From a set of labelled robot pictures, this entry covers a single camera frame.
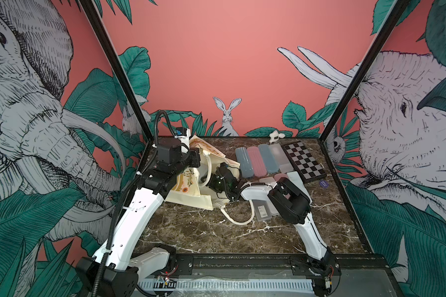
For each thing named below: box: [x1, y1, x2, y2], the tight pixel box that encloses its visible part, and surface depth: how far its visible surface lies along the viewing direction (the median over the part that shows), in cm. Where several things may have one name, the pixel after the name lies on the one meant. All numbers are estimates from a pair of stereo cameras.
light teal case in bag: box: [235, 146, 255, 179], surface depth 109 cm
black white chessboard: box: [281, 141, 328, 183], surface depth 108 cm
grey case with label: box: [251, 199, 272, 222], surface depth 88 cm
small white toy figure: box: [268, 129, 286, 145], surface depth 120 cm
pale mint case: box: [286, 171, 313, 205], surface depth 100 cm
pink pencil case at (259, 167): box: [247, 146, 267, 177], surface depth 109 cm
